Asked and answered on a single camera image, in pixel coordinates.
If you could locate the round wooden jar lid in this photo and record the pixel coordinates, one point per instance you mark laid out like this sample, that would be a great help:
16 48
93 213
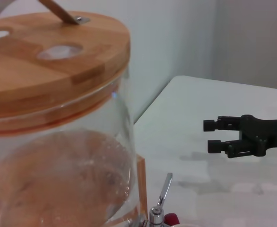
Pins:
46 78

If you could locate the wooden dispenser stand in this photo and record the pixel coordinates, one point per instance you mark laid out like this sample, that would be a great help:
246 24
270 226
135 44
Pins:
142 184

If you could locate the red cup white inside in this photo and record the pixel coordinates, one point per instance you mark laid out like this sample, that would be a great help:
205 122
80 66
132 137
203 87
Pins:
171 217

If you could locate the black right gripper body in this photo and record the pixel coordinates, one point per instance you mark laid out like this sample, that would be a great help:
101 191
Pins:
266 132

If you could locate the clear glass dispenser jar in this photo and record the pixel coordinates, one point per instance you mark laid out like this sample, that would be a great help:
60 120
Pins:
58 177

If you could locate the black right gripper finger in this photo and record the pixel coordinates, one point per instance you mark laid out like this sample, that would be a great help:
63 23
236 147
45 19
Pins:
226 123
233 147

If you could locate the chrome faucet with lever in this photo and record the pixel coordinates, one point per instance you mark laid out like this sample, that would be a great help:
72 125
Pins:
163 191

